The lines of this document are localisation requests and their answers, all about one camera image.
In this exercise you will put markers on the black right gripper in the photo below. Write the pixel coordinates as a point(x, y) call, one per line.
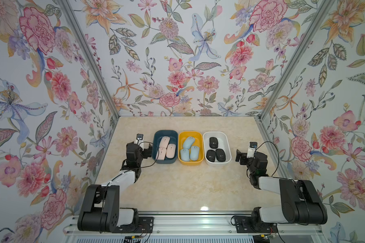
point(243, 157)

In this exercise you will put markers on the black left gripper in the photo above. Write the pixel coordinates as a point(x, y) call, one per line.
point(146, 154)

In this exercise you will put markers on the pink mouse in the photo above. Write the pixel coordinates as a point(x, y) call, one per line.
point(170, 151)
point(164, 142)
point(161, 154)

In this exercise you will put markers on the black mouse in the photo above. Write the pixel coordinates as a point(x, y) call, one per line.
point(213, 143)
point(220, 155)
point(211, 155)

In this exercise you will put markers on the light blue mouse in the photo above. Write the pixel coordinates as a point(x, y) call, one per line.
point(188, 143)
point(194, 153)
point(184, 155)

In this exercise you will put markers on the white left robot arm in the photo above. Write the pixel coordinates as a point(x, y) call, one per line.
point(101, 211)

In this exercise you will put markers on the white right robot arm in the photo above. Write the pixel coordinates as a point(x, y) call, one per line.
point(300, 203)

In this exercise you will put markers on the white storage box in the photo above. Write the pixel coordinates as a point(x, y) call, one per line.
point(223, 144)

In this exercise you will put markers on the dark teal storage box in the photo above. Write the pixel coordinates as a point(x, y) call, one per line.
point(173, 135)

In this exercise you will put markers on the yellow storage box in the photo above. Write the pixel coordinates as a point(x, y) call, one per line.
point(199, 142)

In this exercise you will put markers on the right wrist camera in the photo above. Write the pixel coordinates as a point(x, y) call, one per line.
point(252, 147)

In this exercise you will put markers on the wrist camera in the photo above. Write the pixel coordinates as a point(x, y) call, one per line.
point(252, 147)
point(139, 138)

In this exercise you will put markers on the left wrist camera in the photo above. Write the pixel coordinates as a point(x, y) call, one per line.
point(139, 138)

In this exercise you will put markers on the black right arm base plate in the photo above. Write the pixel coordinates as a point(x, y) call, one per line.
point(245, 224)

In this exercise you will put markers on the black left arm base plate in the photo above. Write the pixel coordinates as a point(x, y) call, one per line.
point(139, 225)

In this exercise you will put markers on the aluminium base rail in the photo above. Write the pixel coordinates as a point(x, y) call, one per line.
point(197, 227)

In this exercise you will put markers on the left aluminium corner post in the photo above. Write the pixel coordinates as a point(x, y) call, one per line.
point(83, 44)

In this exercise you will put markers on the aluminium corner post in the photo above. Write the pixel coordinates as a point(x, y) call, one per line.
point(83, 44)
point(313, 27)

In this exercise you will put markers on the right aluminium corner post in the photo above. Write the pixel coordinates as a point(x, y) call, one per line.
point(313, 27)

